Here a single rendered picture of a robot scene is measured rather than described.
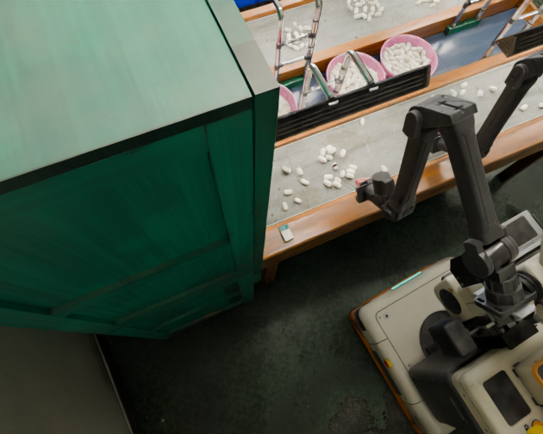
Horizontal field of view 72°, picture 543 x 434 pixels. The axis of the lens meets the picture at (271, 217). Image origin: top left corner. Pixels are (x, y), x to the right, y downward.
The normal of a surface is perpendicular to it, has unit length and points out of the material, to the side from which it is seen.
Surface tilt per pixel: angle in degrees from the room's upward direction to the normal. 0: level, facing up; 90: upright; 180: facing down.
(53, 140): 2
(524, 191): 0
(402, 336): 0
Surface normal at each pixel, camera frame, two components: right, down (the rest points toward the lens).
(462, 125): 0.32, 0.14
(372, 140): 0.04, -0.33
